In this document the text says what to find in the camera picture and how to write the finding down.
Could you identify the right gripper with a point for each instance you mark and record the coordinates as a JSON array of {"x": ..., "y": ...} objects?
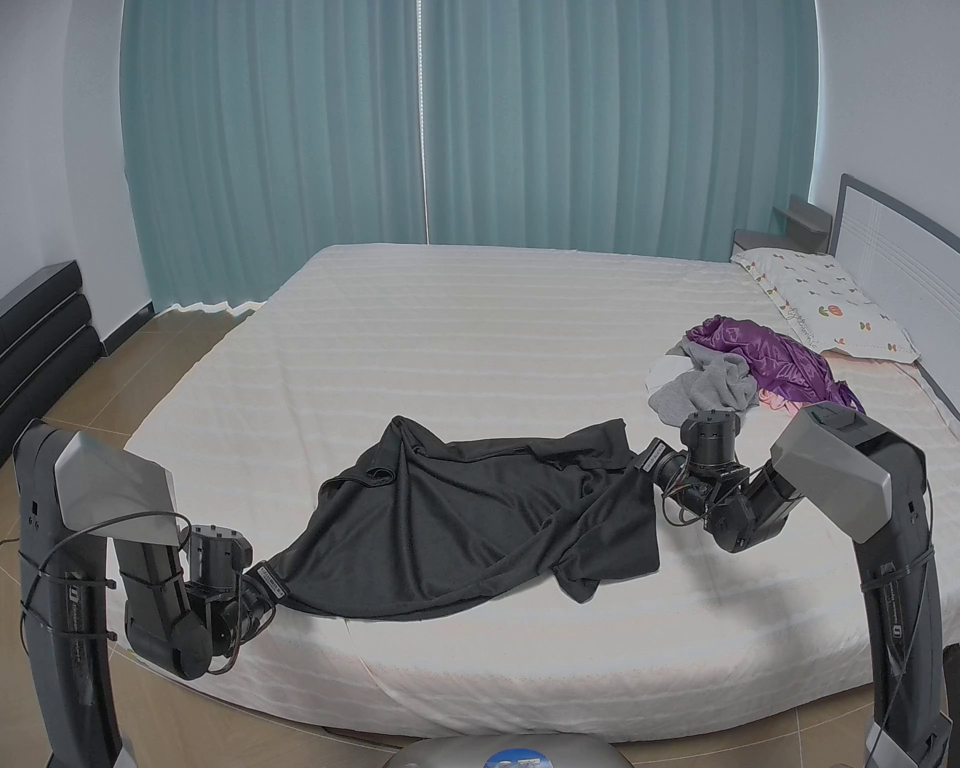
[{"x": 660, "y": 465}]

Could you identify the white garment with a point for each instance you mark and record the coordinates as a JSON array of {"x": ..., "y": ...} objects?
[{"x": 664, "y": 369}]

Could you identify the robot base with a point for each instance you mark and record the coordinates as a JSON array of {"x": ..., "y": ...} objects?
[{"x": 450, "y": 754}]

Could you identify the grey bedside table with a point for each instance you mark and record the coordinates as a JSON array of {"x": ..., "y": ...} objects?
[{"x": 802, "y": 217}]

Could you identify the bed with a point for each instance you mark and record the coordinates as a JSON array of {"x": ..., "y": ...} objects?
[{"x": 487, "y": 315}]

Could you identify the purple satin garment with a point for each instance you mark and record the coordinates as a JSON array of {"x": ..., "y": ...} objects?
[{"x": 780, "y": 360}]

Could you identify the black chest of drawers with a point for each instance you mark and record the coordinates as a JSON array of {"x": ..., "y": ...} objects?
[{"x": 45, "y": 337}]

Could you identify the black garment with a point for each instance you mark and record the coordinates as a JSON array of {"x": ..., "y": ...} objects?
[{"x": 450, "y": 510}]

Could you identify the pink garment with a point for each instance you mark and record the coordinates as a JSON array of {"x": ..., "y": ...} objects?
[{"x": 776, "y": 401}]

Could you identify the blue-green curtain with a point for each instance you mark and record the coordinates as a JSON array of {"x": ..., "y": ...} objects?
[
  {"x": 270, "y": 150},
  {"x": 600, "y": 127}
]

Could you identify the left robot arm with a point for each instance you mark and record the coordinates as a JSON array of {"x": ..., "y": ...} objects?
[{"x": 112, "y": 487}]

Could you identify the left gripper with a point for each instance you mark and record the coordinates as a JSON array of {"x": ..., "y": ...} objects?
[{"x": 270, "y": 589}]

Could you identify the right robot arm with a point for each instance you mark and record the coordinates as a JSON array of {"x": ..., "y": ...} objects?
[{"x": 825, "y": 465}]

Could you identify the grey garment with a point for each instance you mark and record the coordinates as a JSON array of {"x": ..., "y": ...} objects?
[{"x": 712, "y": 386}]

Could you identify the white printed pillow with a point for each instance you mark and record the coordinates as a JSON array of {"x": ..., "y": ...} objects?
[{"x": 825, "y": 300}]

